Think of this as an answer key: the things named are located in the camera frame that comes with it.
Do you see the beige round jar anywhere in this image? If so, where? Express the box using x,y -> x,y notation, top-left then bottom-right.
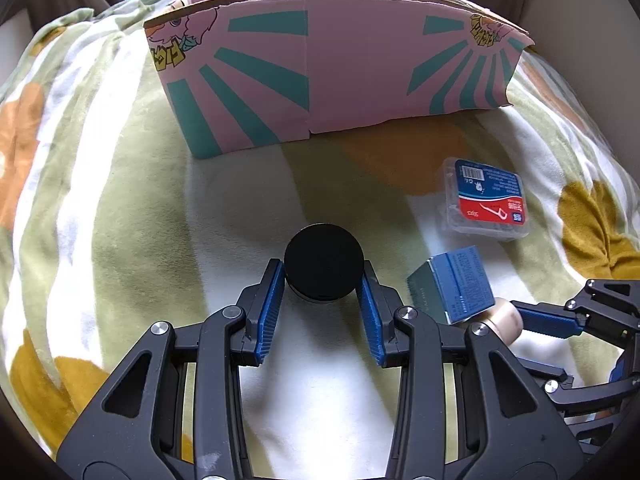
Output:
462,297 -> 524,346

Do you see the clear dental floss box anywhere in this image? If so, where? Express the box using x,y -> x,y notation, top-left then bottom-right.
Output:
438,157 -> 529,242

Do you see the striped floral blanket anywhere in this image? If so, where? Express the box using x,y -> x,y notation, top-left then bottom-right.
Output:
1,0 -> 639,479

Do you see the small blue cube box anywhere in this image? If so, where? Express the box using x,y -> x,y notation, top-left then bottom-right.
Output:
407,246 -> 496,325

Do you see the black round jar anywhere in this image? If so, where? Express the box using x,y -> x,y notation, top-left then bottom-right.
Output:
283,223 -> 364,304

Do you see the pink teal cardboard box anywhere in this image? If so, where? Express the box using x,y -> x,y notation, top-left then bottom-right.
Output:
144,0 -> 532,159

